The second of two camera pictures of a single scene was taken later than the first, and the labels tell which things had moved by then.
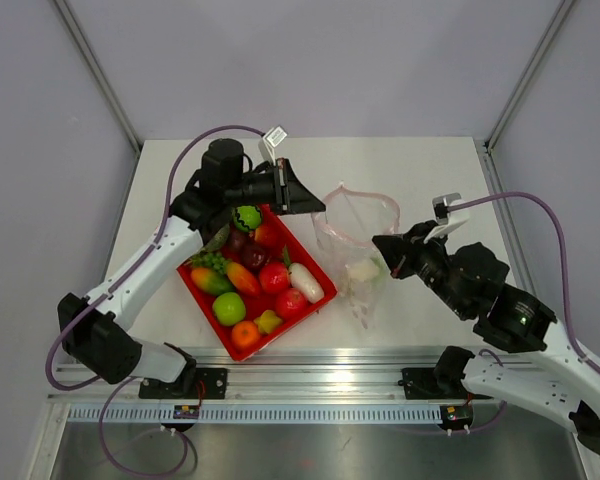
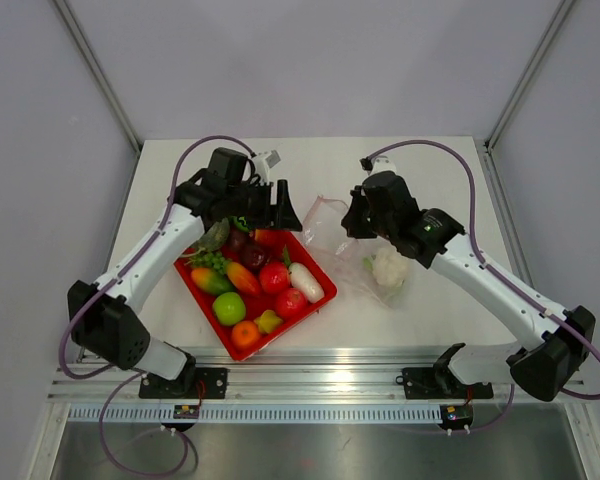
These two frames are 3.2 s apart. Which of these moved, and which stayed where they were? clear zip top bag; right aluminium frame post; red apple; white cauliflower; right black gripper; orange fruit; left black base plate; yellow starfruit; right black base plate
Moved: white cauliflower; clear zip top bag; right black gripper
Stayed: right black base plate; yellow starfruit; right aluminium frame post; red apple; orange fruit; left black base plate
